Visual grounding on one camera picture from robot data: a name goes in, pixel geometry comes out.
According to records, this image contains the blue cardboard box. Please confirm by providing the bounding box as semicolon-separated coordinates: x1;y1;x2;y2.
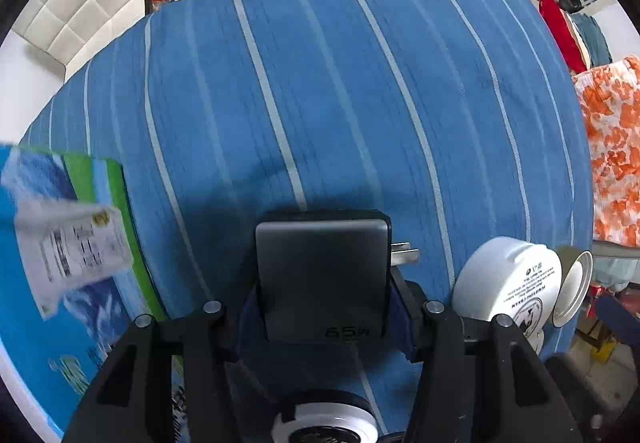
0;143;173;443

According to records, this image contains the white round black-faced device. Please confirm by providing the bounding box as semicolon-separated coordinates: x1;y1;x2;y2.
271;390;379;443

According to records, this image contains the grey power adapter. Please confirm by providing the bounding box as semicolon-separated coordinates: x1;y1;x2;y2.
255;209;421;346

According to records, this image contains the red cloth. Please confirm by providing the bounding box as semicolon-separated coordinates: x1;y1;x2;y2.
537;0;588;74

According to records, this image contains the blue striped blanket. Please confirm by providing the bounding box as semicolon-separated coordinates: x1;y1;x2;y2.
17;0;596;439

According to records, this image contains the white cup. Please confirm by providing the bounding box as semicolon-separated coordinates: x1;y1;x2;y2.
551;245;594;328

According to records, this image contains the small white case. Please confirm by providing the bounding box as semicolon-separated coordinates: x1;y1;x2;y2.
522;328;546;356

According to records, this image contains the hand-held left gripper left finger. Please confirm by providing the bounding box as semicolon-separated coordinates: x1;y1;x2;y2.
62;285;267;443

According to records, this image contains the white cream jar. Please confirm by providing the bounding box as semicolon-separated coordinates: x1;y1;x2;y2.
452;236;563;339

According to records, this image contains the light green clothing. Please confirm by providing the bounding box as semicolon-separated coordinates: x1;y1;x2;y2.
592;253;640;286

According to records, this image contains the orange floral cloth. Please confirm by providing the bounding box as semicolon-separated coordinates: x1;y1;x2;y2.
572;55;640;249

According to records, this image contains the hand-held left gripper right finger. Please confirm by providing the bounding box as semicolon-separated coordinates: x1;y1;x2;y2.
390;273;583;443

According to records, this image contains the teal cloth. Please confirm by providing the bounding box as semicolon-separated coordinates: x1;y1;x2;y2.
570;13;613;66

